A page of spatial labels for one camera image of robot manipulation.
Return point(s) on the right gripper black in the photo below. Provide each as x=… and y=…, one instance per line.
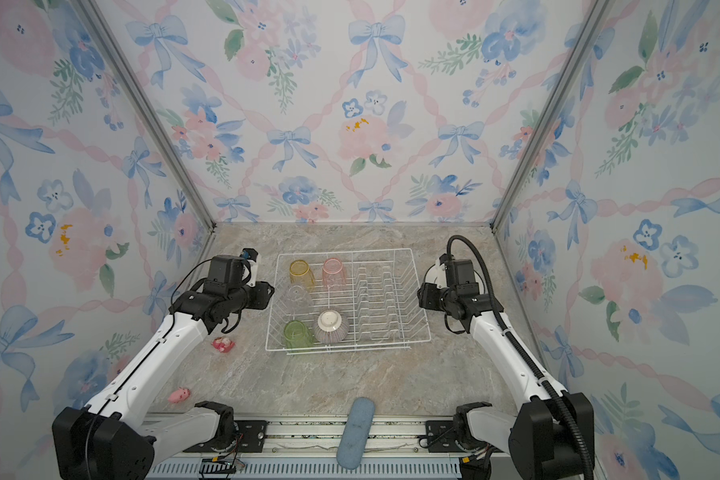
x=426, y=297

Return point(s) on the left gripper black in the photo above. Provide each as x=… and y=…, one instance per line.
x=263, y=291

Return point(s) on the green translucent cup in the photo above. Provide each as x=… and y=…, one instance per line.
x=298, y=336

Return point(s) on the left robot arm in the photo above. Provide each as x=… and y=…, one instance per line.
x=108, y=437

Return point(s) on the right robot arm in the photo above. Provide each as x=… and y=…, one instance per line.
x=551, y=436

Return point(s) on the red small toy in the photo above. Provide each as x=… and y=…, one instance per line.
x=223, y=344

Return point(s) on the clear glass cup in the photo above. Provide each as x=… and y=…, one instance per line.
x=298, y=298

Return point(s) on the yellow translucent cup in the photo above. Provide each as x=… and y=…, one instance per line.
x=300, y=273

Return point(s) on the pink translucent cup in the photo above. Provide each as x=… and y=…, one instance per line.
x=334, y=275

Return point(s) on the ribbed ceramic bowl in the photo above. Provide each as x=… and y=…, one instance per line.
x=330, y=327

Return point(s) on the pink small toy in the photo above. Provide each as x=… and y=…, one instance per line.
x=179, y=395

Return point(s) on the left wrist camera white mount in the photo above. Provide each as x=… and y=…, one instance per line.
x=250, y=257

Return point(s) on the white wire dish rack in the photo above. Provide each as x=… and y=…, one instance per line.
x=379, y=302

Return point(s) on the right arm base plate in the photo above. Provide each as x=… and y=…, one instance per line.
x=445, y=436

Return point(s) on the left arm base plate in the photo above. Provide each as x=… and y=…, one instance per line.
x=241, y=436

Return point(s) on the aluminium corner post left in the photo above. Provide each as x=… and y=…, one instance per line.
x=94, y=20

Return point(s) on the aluminium corner post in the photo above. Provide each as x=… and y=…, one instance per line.
x=590, y=29
x=94, y=20

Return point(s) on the aluminium corner post right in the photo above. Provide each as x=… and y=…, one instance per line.
x=590, y=29

